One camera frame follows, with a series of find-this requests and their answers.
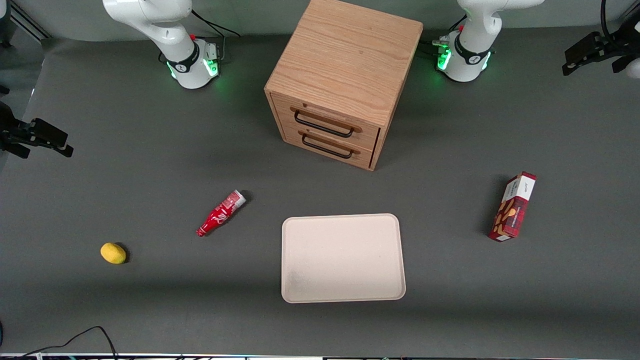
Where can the red cookie box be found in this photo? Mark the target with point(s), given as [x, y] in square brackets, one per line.
[512, 215]

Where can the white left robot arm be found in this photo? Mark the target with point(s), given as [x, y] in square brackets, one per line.
[470, 55]

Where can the beige plastic tray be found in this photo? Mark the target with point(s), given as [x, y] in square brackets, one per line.
[340, 260]

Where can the wooden drawer cabinet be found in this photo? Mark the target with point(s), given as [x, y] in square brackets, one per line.
[350, 50]

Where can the wooden drawer front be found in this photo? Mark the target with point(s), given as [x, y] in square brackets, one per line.
[285, 111]
[291, 137]

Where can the red soda bottle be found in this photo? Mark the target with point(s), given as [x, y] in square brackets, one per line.
[220, 215]

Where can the dark grey table mat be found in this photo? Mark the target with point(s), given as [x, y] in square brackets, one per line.
[150, 150]

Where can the yellow lemon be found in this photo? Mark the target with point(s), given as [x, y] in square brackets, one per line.
[113, 253]

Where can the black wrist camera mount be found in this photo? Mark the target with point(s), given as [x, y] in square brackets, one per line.
[12, 135]
[600, 55]

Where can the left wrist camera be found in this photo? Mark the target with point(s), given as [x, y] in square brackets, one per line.
[582, 42]

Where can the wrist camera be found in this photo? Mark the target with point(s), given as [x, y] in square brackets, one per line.
[47, 134]
[582, 42]

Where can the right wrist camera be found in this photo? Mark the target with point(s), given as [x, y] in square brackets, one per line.
[47, 134]

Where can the metal frame rail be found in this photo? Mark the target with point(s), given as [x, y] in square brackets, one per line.
[30, 22]

